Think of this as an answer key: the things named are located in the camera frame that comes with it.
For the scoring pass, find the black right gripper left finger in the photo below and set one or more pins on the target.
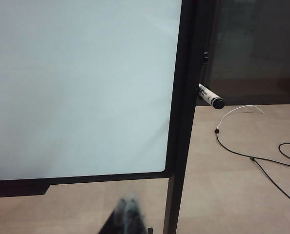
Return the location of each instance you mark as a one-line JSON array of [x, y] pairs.
[[119, 219]]

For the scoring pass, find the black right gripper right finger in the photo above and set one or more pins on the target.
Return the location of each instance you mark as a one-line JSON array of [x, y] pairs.
[[134, 217]]

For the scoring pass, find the black white marker pen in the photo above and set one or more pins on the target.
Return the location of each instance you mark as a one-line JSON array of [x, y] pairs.
[[214, 100]]

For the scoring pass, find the black framed whiteboard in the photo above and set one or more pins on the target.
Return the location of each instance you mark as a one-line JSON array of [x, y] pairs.
[[86, 85]]

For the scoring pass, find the dark glass partition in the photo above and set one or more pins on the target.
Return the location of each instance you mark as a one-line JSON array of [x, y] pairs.
[[257, 48]]

